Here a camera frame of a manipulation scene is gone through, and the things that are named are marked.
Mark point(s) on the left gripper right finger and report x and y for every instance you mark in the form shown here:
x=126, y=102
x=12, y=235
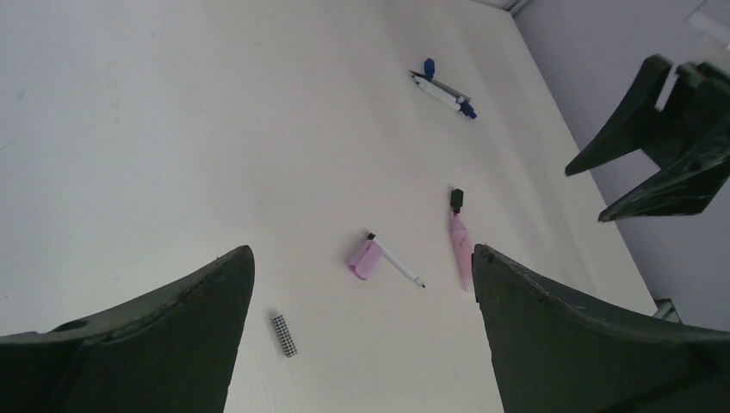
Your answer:
x=556, y=349

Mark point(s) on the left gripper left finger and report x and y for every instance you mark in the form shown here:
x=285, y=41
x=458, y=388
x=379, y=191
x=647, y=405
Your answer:
x=170, y=350

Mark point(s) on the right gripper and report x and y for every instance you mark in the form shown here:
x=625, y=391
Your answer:
x=694, y=162

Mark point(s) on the pink highlighter pen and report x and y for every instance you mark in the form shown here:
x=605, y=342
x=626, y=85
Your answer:
x=463, y=249

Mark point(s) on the white pen blue end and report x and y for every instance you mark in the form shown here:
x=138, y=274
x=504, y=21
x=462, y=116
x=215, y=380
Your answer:
x=459, y=103

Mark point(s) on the grey pen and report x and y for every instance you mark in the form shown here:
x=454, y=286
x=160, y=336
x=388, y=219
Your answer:
x=451, y=91

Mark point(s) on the checkered pen cap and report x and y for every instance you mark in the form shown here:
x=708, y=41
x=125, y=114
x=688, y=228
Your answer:
x=284, y=336

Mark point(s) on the small black pen cap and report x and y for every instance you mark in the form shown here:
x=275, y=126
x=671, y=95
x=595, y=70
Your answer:
x=456, y=201

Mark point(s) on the thin white black-tip pen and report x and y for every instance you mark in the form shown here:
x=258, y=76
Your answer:
x=395, y=261

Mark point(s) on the blue pen cap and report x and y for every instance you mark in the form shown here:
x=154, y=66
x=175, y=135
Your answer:
x=429, y=68

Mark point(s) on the aluminium frame rails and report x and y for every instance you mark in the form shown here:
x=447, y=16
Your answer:
x=666, y=310

